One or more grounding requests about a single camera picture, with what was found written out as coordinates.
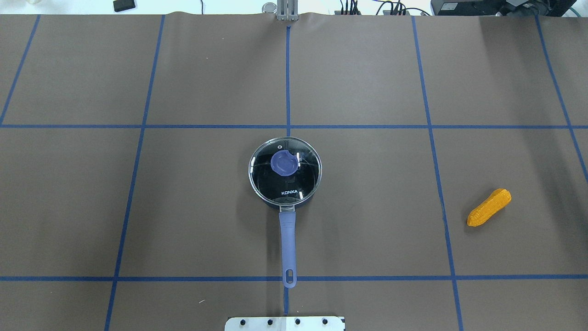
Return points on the yellow corn cob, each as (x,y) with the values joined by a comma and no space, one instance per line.
(496,201)

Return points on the black monitor stand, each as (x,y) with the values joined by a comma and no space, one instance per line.
(508,8)

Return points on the dark blue saucepan purple handle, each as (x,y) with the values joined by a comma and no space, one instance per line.
(287,224)

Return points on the glass pot lid purple knob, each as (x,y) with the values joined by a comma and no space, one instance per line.
(285,171)

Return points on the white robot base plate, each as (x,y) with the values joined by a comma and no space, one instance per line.
(286,323)

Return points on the aluminium frame post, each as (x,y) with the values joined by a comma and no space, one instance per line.
(287,10)

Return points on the small black box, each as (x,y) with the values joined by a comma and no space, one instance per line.
(123,5)

